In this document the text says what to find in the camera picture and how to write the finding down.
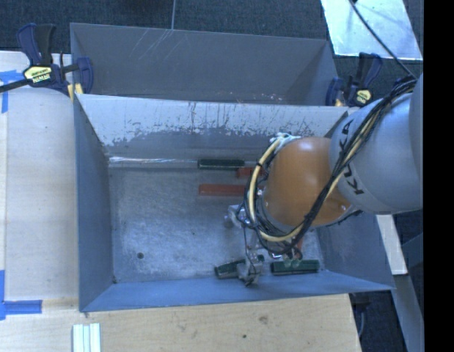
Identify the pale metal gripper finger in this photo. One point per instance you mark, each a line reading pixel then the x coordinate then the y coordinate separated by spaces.
pixel 242 271
pixel 253 279

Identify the dark green flat block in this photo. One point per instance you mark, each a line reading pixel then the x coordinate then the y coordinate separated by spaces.
pixel 226 269
pixel 220 164
pixel 307 266

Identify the red-brown flat block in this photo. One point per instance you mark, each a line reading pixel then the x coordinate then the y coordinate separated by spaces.
pixel 221 190

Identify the grey metal bin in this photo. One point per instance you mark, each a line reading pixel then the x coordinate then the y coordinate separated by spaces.
pixel 175 215

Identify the pale wood board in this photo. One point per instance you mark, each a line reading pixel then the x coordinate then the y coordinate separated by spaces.
pixel 39 196

